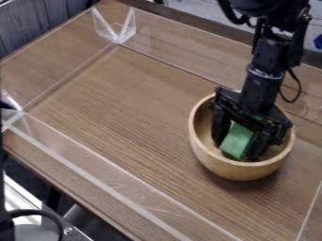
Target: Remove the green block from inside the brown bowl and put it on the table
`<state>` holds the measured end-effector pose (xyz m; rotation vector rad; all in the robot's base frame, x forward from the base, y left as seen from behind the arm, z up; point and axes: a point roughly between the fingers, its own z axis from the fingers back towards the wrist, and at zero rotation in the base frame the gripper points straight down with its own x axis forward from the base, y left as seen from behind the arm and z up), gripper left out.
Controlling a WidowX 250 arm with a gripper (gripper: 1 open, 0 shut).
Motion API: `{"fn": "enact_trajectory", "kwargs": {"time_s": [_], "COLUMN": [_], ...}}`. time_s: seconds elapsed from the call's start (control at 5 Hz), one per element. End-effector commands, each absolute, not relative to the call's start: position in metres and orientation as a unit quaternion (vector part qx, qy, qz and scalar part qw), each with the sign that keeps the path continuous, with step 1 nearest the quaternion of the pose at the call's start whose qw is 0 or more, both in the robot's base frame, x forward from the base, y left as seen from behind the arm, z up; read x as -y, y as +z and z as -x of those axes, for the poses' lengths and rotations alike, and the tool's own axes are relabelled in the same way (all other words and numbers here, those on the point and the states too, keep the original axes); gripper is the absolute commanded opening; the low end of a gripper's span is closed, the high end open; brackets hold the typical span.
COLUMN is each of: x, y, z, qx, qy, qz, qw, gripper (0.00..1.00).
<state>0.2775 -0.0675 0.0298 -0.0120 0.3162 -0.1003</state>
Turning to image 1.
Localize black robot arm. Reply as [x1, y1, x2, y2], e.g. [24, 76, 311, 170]
[211, 0, 311, 161]

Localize clear acrylic front barrier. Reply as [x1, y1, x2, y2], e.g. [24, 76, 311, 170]
[1, 91, 241, 241]

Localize clear acrylic corner bracket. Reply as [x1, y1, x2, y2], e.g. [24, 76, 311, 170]
[90, 8, 137, 44]

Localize blue object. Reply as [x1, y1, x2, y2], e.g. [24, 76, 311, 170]
[312, 34, 322, 50]

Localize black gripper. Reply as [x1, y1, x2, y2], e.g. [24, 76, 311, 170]
[211, 65, 292, 161]

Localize brown wooden bowl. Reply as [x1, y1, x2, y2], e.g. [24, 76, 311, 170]
[187, 94, 295, 181]

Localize grey metal bracket with screw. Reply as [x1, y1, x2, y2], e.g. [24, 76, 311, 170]
[40, 204, 94, 241]

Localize black cable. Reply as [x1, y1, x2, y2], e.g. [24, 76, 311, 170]
[0, 208, 65, 241]

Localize green rectangular block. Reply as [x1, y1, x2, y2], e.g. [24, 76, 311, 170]
[219, 121, 255, 161]

